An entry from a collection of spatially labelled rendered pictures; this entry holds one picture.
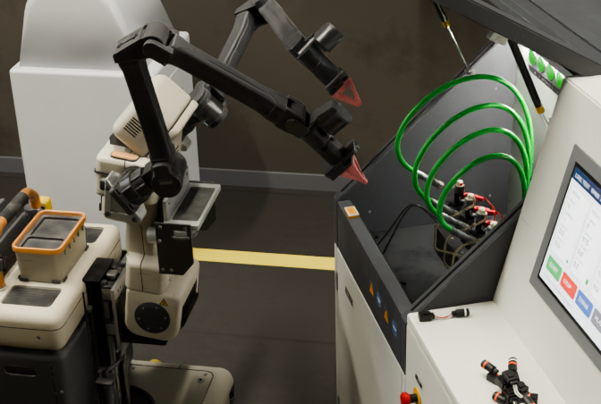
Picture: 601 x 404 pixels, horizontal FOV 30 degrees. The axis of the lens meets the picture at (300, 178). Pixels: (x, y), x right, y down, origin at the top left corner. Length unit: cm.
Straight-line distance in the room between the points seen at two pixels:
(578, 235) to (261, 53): 299
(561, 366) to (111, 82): 259
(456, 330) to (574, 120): 57
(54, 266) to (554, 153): 145
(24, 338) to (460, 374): 127
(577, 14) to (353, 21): 207
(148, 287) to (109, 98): 157
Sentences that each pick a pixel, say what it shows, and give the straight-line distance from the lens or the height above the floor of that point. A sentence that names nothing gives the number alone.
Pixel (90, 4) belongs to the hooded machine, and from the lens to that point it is 452.
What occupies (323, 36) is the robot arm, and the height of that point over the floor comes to 151.
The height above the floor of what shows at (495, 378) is 100.
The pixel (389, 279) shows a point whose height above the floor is 95.
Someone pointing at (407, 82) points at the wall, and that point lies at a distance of 517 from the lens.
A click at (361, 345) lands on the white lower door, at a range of 325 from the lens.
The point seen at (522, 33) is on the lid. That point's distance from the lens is 249.
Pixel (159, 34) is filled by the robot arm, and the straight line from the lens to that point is 263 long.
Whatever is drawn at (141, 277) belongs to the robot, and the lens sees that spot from 317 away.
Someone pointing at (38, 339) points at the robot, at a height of 73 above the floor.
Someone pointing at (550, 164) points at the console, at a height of 136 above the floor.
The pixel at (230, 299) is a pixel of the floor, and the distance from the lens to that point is 462.
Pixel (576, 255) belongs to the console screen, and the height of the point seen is 126.
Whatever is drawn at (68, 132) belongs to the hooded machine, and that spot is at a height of 61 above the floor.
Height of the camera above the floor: 248
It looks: 27 degrees down
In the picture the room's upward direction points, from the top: 2 degrees counter-clockwise
